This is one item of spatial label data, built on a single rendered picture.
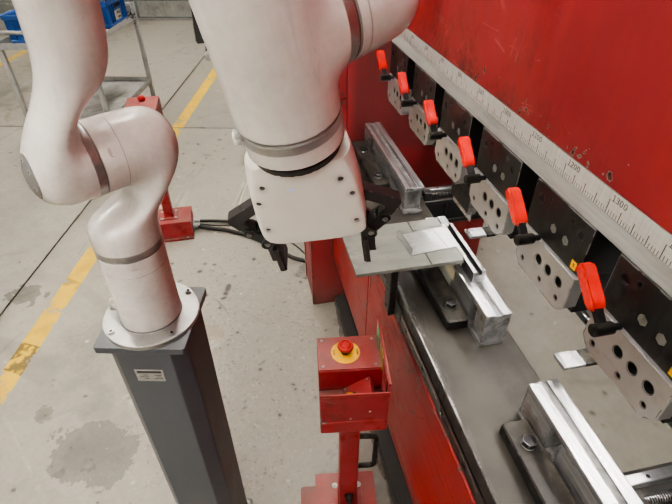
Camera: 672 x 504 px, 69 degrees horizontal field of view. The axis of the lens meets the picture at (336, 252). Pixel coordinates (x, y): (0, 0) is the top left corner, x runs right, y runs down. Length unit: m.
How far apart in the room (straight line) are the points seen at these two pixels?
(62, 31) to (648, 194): 0.74
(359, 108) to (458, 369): 1.16
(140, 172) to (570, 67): 0.66
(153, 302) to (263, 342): 1.38
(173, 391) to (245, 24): 0.91
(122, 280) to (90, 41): 0.41
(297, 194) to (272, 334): 1.95
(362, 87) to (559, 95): 1.20
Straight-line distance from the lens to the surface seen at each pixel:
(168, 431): 1.26
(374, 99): 1.95
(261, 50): 0.32
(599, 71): 0.74
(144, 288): 0.96
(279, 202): 0.43
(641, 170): 0.68
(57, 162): 0.80
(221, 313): 2.49
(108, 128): 0.84
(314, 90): 0.35
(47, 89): 0.78
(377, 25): 0.36
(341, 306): 2.39
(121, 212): 0.91
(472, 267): 1.17
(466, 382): 1.10
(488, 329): 1.13
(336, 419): 1.20
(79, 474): 2.15
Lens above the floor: 1.72
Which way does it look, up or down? 38 degrees down
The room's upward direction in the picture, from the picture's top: straight up
